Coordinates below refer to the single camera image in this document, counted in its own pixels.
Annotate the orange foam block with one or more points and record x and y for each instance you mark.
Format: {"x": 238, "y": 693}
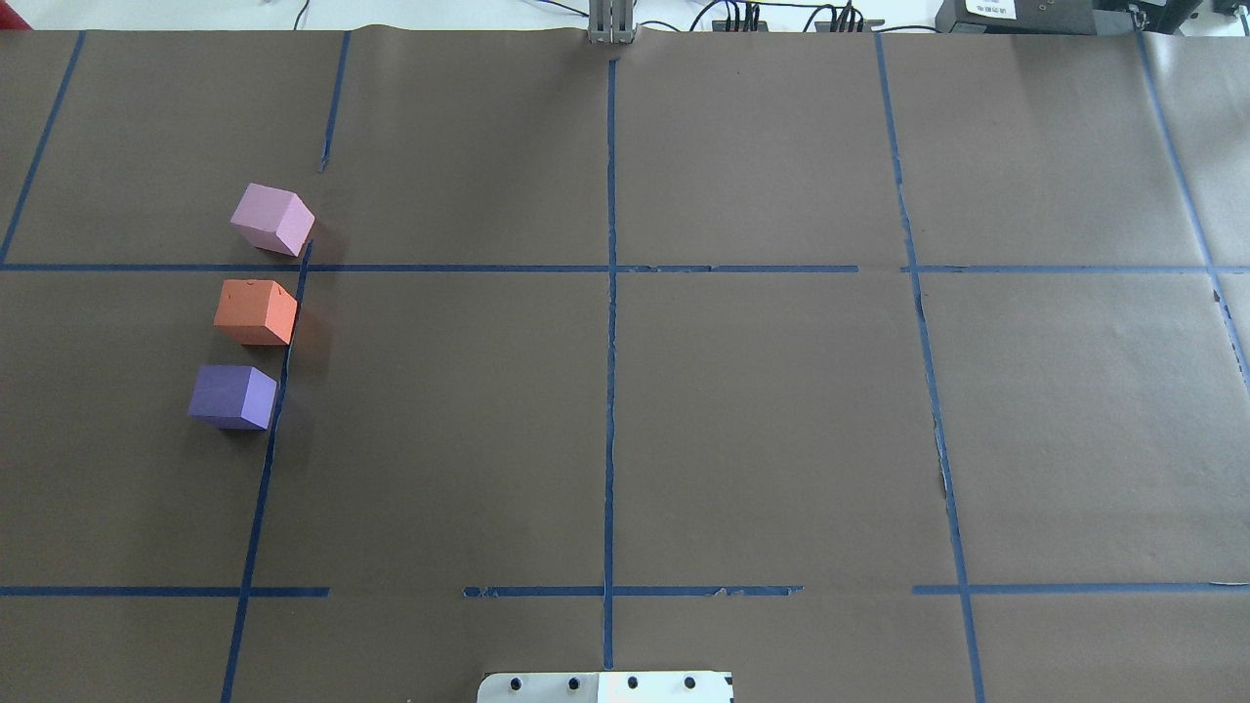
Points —
{"x": 256, "y": 312}

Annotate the pink foam block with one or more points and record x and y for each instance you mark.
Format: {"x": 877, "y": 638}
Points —
{"x": 273, "y": 219}

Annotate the purple foam block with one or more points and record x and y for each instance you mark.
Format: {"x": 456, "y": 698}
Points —
{"x": 233, "y": 397}

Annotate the black computer box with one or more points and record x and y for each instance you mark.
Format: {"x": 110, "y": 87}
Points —
{"x": 1016, "y": 17}

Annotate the aluminium frame post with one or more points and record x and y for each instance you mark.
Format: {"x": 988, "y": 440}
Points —
{"x": 611, "y": 22}

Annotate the white pedestal column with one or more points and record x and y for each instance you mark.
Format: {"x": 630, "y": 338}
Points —
{"x": 608, "y": 686}

